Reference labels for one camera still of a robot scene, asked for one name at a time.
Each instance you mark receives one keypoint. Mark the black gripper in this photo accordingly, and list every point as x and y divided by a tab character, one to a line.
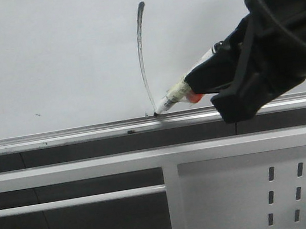
256	63

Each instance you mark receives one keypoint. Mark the red round magnet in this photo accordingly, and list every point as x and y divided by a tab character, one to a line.
194	98

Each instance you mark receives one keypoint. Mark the white whiteboard marker pen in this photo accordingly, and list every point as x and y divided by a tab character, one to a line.
177	93

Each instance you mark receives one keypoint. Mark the large white whiteboard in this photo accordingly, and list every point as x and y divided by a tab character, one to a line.
71	63

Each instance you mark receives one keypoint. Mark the white metal pegboard frame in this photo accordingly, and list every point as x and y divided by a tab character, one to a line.
248	182

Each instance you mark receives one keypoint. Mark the aluminium whiteboard tray rail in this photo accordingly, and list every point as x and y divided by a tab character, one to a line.
136	125

